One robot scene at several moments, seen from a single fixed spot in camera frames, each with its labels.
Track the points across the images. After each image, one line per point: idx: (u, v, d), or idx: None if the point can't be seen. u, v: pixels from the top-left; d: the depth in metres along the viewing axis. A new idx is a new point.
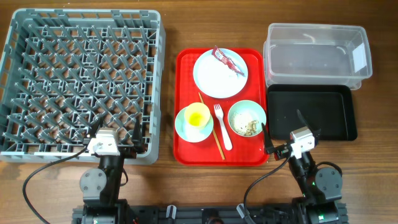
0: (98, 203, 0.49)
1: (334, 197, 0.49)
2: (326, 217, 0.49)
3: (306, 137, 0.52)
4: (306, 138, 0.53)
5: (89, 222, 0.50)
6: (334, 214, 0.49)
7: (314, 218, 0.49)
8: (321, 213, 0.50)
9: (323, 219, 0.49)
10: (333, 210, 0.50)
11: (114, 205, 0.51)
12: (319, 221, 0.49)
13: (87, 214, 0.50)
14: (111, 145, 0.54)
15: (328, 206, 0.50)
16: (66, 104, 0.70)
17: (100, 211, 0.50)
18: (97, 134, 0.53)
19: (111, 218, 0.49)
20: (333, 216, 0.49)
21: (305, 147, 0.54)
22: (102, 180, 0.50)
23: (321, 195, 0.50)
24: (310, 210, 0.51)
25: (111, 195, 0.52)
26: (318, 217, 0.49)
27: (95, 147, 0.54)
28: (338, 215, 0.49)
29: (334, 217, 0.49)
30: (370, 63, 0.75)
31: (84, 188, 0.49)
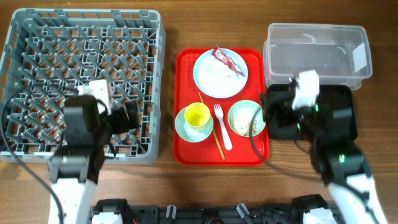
0: (78, 133, 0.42)
1: (343, 114, 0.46)
2: (349, 157, 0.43)
3: (310, 73, 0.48)
4: (310, 74, 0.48)
5: (58, 162, 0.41)
6: (357, 155, 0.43)
7: (334, 160, 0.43)
8: (341, 154, 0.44)
9: (344, 162, 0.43)
10: (355, 152, 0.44)
11: (91, 144, 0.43)
12: (339, 163, 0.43)
13: (55, 155, 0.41)
14: (102, 91, 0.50)
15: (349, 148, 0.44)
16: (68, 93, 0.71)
17: (73, 150, 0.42)
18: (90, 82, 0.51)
19: (84, 158, 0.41)
20: (355, 156, 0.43)
21: (311, 89, 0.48)
22: (89, 97, 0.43)
23: (328, 115, 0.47)
24: (326, 149, 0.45)
25: (95, 127, 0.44)
26: (338, 159, 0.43)
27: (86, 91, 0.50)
28: (363, 158, 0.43)
29: (358, 159, 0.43)
30: (370, 63, 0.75)
31: (66, 102, 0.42)
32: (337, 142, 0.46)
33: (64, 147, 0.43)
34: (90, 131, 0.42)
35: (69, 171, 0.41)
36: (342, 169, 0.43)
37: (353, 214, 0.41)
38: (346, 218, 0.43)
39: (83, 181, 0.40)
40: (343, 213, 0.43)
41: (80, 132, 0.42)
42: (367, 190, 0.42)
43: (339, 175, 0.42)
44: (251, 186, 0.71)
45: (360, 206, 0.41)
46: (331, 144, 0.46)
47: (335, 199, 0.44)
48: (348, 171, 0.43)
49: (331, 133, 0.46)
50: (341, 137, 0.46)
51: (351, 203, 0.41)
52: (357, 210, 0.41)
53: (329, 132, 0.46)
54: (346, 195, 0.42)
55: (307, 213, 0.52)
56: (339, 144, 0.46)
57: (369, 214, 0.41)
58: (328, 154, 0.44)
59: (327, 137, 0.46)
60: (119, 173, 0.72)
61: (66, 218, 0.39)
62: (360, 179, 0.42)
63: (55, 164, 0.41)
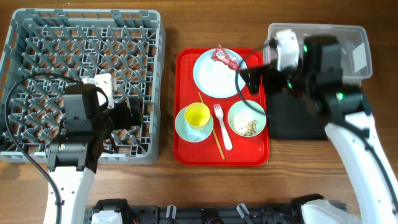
0: (78, 119, 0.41)
1: (332, 48, 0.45)
2: (347, 95, 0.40)
3: (285, 33, 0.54)
4: (286, 33, 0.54)
5: (56, 149, 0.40)
6: (356, 91, 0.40)
7: (331, 99, 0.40)
8: (339, 93, 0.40)
9: (343, 98, 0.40)
10: (354, 89, 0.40)
11: (91, 130, 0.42)
12: (338, 101, 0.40)
13: (53, 142, 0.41)
14: (106, 83, 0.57)
15: (348, 86, 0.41)
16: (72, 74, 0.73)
17: (71, 138, 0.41)
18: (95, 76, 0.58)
19: (82, 146, 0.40)
20: (354, 94, 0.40)
21: (291, 44, 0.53)
22: (89, 86, 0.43)
23: (318, 50, 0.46)
24: (321, 86, 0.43)
25: (96, 115, 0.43)
26: (336, 97, 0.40)
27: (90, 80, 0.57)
28: (363, 95, 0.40)
29: (357, 96, 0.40)
30: (370, 63, 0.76)
31: (67, 90, 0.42)
32: (333, 79, 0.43)
33: (63, 135, 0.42)
34: (90, 119, 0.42)
35: (67, 158, 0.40)
36: (341, 107, 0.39)
37: (352, 155, 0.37)
38: (346, 162, 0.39)
39: (81, 168, 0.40)
40: (343, 156, 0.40)
41: (79, 119, 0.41)
42: (367, 127, 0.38)
43: (337, 114, 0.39)
44: (251, 185, 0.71)
45: (360, 145, 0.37)
46: (326, 82, 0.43)
47: (335, 143, 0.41)
48: (346, 108, 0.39)
49: (323, 68, 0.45)
50: (336, 75, 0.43)
51: (349, 142, 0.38)
52: (357, 150, 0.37)
53: (321, 69, 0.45)
54: (345, 133, 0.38)
55: (306, 206, 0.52)
56: (334, 82, 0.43)
57: (369, 154, 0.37)
58: (323, 92, 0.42)
59: (319, 73, 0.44)
60: (119, 173, 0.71)
61: (64, 206, 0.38)
62: (358, 115, 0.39)
63: (52, 152, 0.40)
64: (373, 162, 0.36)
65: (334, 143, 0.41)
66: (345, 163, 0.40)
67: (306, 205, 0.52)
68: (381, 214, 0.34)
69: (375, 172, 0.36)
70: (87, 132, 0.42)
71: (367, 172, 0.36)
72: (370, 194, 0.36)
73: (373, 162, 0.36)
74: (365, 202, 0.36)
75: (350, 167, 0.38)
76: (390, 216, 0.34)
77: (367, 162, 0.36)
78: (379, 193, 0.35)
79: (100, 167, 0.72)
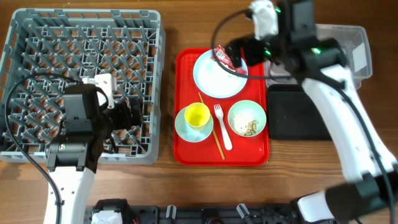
0: (78, 119, 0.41)
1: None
2: (323, 51, 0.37)
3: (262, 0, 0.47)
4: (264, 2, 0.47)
5: (56, 149, 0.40)
6: (331, 45, 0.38)
7: (308, 55, 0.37)
8: (315, 47, 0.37)
9: (320, 53, 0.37)
10: (329, 43, 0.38)
11: (91, 130, 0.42)
12: (316, 56, 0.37)
13: (52, 142, 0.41)
14: (106, 83, 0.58)
15: (323, 41, 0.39)
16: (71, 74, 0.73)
17: (71, 138, 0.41)
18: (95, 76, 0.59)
19: (82, 146, 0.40)
20: (329, 49, 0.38)
21: (264, 14, 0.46)
22: (90, 86, 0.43)
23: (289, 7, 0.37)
24: (298, 46, 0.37)
25: (96, 115, 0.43)
26: (313, 52, 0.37)
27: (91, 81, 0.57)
28: (337, 48, 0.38)
29: (333, 50, 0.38)
30: (370, 63, 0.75)
31: (67, 90, 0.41)
32: (309, 36, 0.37)
33: (62, 135, 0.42)
34: (90, 119, 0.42)
35: (67, 158, 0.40)
36: (317, 63, 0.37)
37: (330, 106, 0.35)
38: (326, 115, 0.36)
39: (81, 168, 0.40)
40: (321, 111, 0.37)
41: (79, 119, 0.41)
42: (342, 80, 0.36)
43: (315, 70, 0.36)
44: (251, 185, 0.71)
45: (336, 96, 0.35)
46: (303, 42, 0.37)
47: (311, 98, 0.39)
48: (323, 63, 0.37)
49: (295, 25, 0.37)
50: (311, 31, 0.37)
51: (326, 94, 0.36)
52: (334, 101, 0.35)
53: (295, 27, 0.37)
54: (321, 86, 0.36)
55: (301, 201, 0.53)
56: (311, 39, 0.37)
57: (347, 104, 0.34)
58: (299, 47, 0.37)
59: (293, 32, 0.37)
60: (119, 173, 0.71)
61: (64, 206, 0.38)
62: (332, 68, 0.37)
63: (51, 152, 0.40)
64: (350, 111, 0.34)
65: (311, 99, 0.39)
66: (324, 118, 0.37)
67: (301, 201, 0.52)
68: (359, 159, 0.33)
69: (352, 121, 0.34)
70: (87, 132, 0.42)
71: (346, 120, 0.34)
72: (348, 141, 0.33)
73: (349, 111, 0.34)
74: (344, 150, 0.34)
75: (329, 119, 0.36)
76: (369, 163, 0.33)
77: (344, 111, 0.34)
78: (356, 139, 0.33)
79: (100, 167, 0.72)
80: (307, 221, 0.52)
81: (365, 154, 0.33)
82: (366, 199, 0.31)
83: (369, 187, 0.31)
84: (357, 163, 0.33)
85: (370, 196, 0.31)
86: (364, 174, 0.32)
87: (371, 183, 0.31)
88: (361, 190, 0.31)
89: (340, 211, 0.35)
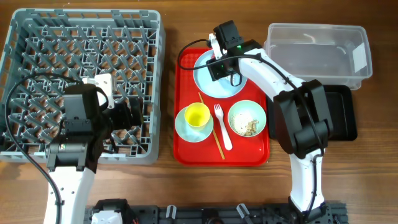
0: (78, 119, 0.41)
1: (229, 24, 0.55)
2: (243, 45, 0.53)
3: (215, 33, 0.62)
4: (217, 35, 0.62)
5: (56, 149, 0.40)
6: (250, 43, 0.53)
7: (234, 50, 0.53)
8: (239, 45, 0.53)
9: (241, 48, 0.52)
10: (249, 42, 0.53)
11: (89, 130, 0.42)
12: (237, 50, 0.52)
13: (52, 142, 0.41)
14: (106, 83, 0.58)
15: (247, 42, 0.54)
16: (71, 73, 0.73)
17: (71, 138, 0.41)
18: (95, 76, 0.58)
19: (82, 146, 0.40)
20: (249, 44, 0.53)
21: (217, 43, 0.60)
22: (89, 86, 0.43)
23: (219, 30, 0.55)
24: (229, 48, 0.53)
25: (96, 116, 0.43)
26: (236, 48, 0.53)
27: (91, 81, 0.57)
28: (255, 43, 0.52)
29: (251, 46, 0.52)
30: (370, 63, 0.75)
31: (66, 89, 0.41)
32: (237, 43, 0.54)
33: (63, 135, 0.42)
34: (90, 119, 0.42)
35: (68, 158, 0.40)
36: (241, 52, 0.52)
37: (254, 71, 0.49)
38: (258, 80, 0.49)
39: (81, 168, 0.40)
40: (254, 78, 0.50)
41: (79, 119, 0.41)
42: (259, 52, 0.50)
43: (239, 55, 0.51)
44: (251, 185, 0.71)
45: (255, 61, 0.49)
46: (231, 47, 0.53)
47: (247, 74, 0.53)
48: (245, 51, 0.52)
49: (227, 38, 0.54)
50: (238, 40, 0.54)
51: (248, 63, 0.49)
52: (254, 65, 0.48)
53: (227, 39, 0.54)
54: (245, 60, 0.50)
55: (291, 193, 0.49)
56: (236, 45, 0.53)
57: (262, 63, 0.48)
58: (231, 48, 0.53)
59: (226, 43, 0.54)
60: (119, 173, 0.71)
61: (64, 206, 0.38)
62: (252, 50, 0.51)
63: (51, 151, 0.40)
64: (265, 66, 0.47)
65: (248, 76, 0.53)
66: (258, 83, 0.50)
67: (291, 195, 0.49)
68: (275, 88, 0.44)
69: (268, 70, 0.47)
70: (87, 132, 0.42)
71: (262, 72, 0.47)
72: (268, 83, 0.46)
73: (265, 66, 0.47)
74: (269, 89, 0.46)
75: (259, 80, 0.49)
76: (282, 87, 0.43)
77: (261, 67, 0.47)
78: (272, 78, 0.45)
79: (100, 167, 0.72)
80: (305, 211, 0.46)
81: (280, 83, 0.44)
82: (288, 113, 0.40)
83: (286, 102, 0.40)
84: (276, 91, 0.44)
85: (291, 111, 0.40)
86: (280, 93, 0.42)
87: (287, 100, 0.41)
88: (282, 104, 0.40)
89: (286, 144, 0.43)
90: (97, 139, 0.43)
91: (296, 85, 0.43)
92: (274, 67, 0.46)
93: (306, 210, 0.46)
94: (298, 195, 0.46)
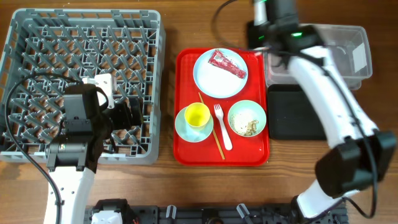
0: (78, 120, 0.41)
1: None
2: (304, 34, 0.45)
3: None
4: None
5: (56, 149, 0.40)
6: (313, 33, 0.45)
7: (288, 37, 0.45)
8: (298, 32, 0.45)
9: (300, 37, 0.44)
10: (313, 32, 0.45)
11: (89, 130, 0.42)
12: (292, 38, 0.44)
13: (53, 142, 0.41)
14: (106, 83, 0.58)
15: (305, 27, 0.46)
16: (71, 73, 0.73)
17: (71, 139, 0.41)
18: (95, 76, 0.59)
19: (81, 146, 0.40)
20: (310, 33, 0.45)
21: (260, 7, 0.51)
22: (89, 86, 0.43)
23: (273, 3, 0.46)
24: (280, 28, 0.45)
25: (95, 116, 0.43)
26: (291, 35, 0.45)
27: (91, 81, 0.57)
28: (318, 35, 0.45)
29: (313, 38, 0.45)
30: (370, 63, 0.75)
31: (66, 89, 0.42)
32: (290, 23, 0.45)
33: (63, 135, 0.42)
34: (90, 119, 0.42)
35: (68, 159, 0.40)
36: (298, 45, 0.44)
37: (312, 82, 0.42)
38: (311, 91, 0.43)
39: (81, 168, 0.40)
40: (306, 85, 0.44)
41: (79, 119, 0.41)
42: (322, 56, 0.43)
43: (293, 50, 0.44)
44: (251, 185, 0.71)
45: (318, 71, 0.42)
46: (285, 27, 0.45)
47: (298, 77, 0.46)
48: (303, 43, 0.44)
49: (279, 14, 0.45)
50: (293, 18, 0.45)
51: (307, 70, 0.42)
52: (316, 77, 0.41)
53: (279, 15, 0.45)
54: (303, 63, 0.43)
55: (300, 196, 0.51)
56: (291, 28, 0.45)
57: (326, 78, 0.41)
58: (282, 29, 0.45)
59: (277, 20, 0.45)
60: (119, 173, 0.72)
61: (64, 206, 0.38)
62: (315, 49, 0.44)
63: (51, 152, 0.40)
64: (329, 82, 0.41)
65: (298, 81, 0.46)
66: (309, 93, 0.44)
67: (300, 196, 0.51)
68: (338, 123, 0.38)
69: (331, 91, 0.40)
70: (87, 132, 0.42)
71: (324, 90, 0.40)
72: (331, 112, 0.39)
73: (329, 84, 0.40)
74: (326, 116, 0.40)
75: (316, 98, 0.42)
76: (347, 124, 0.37)
77: (323, 81, 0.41)
78: (337, 109, 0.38)
79: (100, 167, 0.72)
80: (307, 218, 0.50)
81: (347, 120, 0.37)
82: (350, 164, 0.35)
83: (351, 154, 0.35)
84: (339, 130, 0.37)
85: (354, 162, 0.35)
86: (346, 137, 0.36)
87: (352, 150, 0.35)
88: (345, 155, 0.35)
89: (328, 185, 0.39)
90: (96, 140, 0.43)
91: (366, 132, 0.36)
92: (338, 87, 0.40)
93: (308, 217, 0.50)
94: (308, 206, 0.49)
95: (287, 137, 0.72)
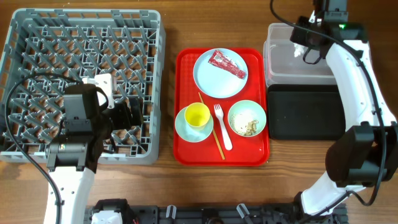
0: (78, 119, 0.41)
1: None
2: (347, 27, 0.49)
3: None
4: None
5: (56, 149, 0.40)
6: (356, 29, 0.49)
7: (334, 27, 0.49)
8: (342, 24, 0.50)
9: (343, 28, 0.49)
10: (356, 28, 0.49)
11: (90, 130, 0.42)
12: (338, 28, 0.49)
13: (52, 142, 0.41)
14: (106, 83, 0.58)
15: (352, 23, 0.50)
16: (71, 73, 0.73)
17: (71, 138, 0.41)
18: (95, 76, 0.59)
19: (81, 147, 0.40)
20: (354, 28, 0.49)
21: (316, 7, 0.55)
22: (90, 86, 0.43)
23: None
24: (326, 22, 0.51)
25: (96, 116, 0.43)
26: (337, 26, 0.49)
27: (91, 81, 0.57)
28: (360, 31, 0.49)
29: (354, 33, 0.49)
30: None
31: (67, 90, 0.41)
32: (337, 18, 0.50)
33: (63, 135, 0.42)
34: (90, 119, 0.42)
35: (68, 159, 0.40)
36: (341, 35, 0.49)
37: (346, 70, 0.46)
38: (343, 78, 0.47)
39: (81, 168, 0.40)
40: (339, 73, 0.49)
41: (79, 119, 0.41)
42: (362, 50, 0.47)
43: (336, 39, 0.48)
44: (251, 185, 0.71)
45: (352, 61, 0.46)
46: (331, 20, 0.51)
47: (334, 66, 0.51)
48: (346, 35, 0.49)
49: (329, 8, 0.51)
50: (342, 15, 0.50)
51: (343, 58, 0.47)
52: (349, 65, 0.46)
53: (329, 9, 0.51)
54: (342, 51, 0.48)
55: (303, 194, 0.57)
56: (337, 22, 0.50)
57: (359, 68, 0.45)
58: (328, 21, 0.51)
59: (326, 13, 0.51)
60: (119, 173, 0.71)
61: (64, 206, 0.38)
62: (356, 43, 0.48)
63: (51, 152, 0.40)
64: (361, 73, 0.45)
65: (334, 69, 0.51)
66: (341, 81, 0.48)
67: (304, 193, 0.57)
68: (361, 109, 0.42)
69: (362, 79, 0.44)
70: (87, 132, 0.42)
71: (356, 78, 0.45)
72: (356, 99, 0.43)
73: (360, 74, 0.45)
74: (352, 102, 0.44)
75: (345, 84, 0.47)
76: (369, 112, 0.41)
77: (356, 72, 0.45)
78: (362, 98, 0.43)
79: (99, 167, 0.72)
80: (307, 213, 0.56)
81: (368, 108, 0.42)
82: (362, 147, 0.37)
83: (365, 138, 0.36)
84: (360, 115, 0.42)
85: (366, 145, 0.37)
86: (363, 121, 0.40)
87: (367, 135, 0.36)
88: (358, 135, 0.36)
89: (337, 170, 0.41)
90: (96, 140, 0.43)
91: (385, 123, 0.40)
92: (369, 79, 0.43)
93: (310, 213, 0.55)
94: (311, 203, 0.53)
95: (286, 137, 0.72)
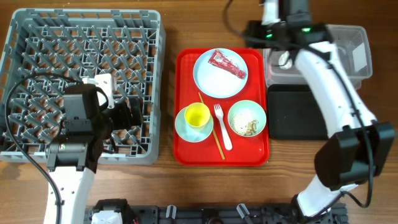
0: (78, 119, 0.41)
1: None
2: (313, 29, 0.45)
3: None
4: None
5: (56, 149, 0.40)
6: (322, 30, 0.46)
7: (299, 32, 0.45)
8: (306, 27, 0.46)
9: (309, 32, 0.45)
10: (322, 28, 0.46)
11: (89, 130, 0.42)
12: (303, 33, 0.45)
13: (53, 142, 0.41)
14: (106, 83, 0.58)
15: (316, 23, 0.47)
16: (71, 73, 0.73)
17: (71, 139, 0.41)
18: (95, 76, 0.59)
19: (81, 146, 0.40)
20: (319, 30, 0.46)
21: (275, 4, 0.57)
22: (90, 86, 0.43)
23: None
24: (290, 26, 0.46)
25: (95, 116, 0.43)
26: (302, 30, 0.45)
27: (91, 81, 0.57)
28: (325, 32, 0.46)
29: (320, 35, 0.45)
30: (370, 63, 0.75)
31: (66, 90, 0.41)
32: (301, 19, 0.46)
33: (63, 135, 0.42)
34: (90, 119, 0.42)
35: (68, 159, 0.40)
36: (306, 39, 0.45)
37: (317, 74, 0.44)
38: (316, 84, 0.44)
39: (81, 168, 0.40)
40: (311, 78, 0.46)
41: (79, 119, 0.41)
42: (329, 51, 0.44)
43: (303, 44, 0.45)
44: (250, 185, 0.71)
45: (322, 65, 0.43)
46: (295, 22, 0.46)
47: (302, 70, 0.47)
48: (311, 38, 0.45)
49: (292, 11, 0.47)
50: (305, 15, 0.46)
51: (313, 63, 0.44)
52: (320, 70, 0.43)
53: (292, 12, 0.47)
54: (310, 56, 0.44)
55: (300, 195, 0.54)
56: (300, 24, 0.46)
57: (331, 71, 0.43)
58: (291, 25, 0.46)
59: (290, 15, 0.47)
60: (119, 173, 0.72)
61: (64, 206, 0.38)
62: (323, 44, 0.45)
63: (52, 152, 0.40)
64: (334, 77, 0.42)
65: (303, 74, 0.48)
66: (313, 85, 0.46)
67: (300, 195, 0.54)
68: (339, 115, 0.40)
69: (336, 83, 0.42)
70: (87, 132, 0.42)
71: (329, 82, 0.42)
72: (332, 103, 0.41)
73: (333, 77, 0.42)
74: (329, 109, 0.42)
75: (319, 89, 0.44)
76: (348, 116, 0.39)
77: (329, 76, 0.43)
78: (340, 101, 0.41)
79: (100, 167, 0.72)
80: (307, 216, 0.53)
81: (347, 111, 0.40)
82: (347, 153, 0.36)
83: (349, 144, 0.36)
84: (339, 121, 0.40)
85: (351, 150, 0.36)
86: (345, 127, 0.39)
87: (350, 140, 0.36)
88: (342, 143, 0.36)
89: (328, 175, 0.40)
90: (96, 140, 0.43)
91: (365, 123, 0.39)
92: (343, 82, 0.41)
93: (308, 216, 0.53)
94: (309, 205, 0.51)
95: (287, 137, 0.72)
